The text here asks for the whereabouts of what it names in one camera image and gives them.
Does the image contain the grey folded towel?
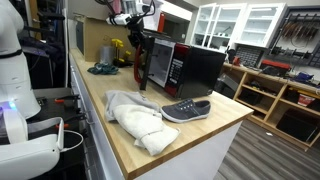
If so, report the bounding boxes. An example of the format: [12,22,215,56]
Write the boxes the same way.
[105,90,180,156]

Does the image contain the white VR headset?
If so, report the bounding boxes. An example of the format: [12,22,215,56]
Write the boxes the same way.
[0,101,84,180]

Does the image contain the yellow clamp tool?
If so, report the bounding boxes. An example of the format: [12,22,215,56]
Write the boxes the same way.
[111,38,133,68]

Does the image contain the large cardboard box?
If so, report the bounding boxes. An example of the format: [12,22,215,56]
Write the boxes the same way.
[78,17,135,62]

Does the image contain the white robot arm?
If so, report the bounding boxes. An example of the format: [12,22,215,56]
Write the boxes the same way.
[95,0,156,48]

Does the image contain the dark green cloth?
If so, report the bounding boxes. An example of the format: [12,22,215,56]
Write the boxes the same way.
[88,63,118,75]

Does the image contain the grey metal cylinder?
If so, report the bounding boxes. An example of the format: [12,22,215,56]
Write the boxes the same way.
[100,46,114,64]

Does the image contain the white wall cabinets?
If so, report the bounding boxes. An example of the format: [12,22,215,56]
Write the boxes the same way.
[190,3,287,51]

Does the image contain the orange handled black clamp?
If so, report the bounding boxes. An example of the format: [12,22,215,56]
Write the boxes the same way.
[54,94,80,103]

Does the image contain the wooden shelf unit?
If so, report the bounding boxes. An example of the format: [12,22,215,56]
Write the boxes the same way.
[222,63,320,150]

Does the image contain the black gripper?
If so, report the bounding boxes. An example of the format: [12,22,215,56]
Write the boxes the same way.
[126,16,144,47]

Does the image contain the dark grey canvas shoe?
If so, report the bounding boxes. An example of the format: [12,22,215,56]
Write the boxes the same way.
[160,99,211,123]

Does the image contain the red and black microwave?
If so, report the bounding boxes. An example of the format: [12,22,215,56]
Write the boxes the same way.
[134,37,226,99]

